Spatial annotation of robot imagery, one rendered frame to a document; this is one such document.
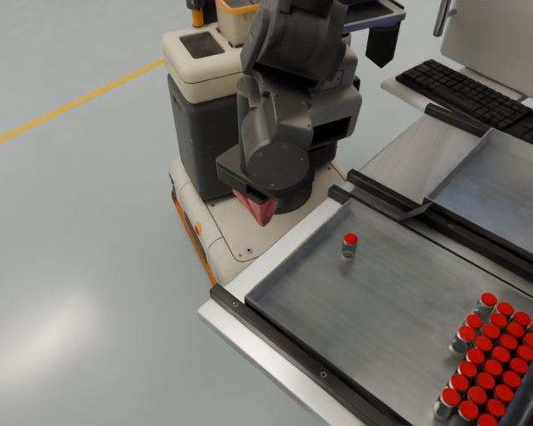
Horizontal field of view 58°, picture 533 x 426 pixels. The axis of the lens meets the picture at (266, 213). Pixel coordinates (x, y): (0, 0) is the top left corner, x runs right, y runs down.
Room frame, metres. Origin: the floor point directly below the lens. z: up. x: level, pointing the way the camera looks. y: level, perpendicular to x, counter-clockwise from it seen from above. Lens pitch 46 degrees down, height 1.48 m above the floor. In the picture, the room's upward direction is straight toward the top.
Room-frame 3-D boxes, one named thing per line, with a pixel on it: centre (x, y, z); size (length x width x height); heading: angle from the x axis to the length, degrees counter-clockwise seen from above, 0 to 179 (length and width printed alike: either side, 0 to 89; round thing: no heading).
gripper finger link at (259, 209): (0.43, 0.01, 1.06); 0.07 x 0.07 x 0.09; 49
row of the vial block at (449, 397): (0.29, -0.27, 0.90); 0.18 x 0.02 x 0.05; 139
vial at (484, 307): (0.36, -0.30, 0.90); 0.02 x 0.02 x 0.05
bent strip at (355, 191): (0.57, -0.20, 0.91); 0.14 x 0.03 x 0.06; 47
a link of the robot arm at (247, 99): (0.42, 0.00, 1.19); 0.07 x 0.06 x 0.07; 7
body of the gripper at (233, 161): (0.42, 0.00, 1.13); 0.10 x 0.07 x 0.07; 49
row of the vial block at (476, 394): (0.28, -0.28, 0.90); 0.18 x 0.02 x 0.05; 139
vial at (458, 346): (0.31, -0.26, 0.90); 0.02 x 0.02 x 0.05
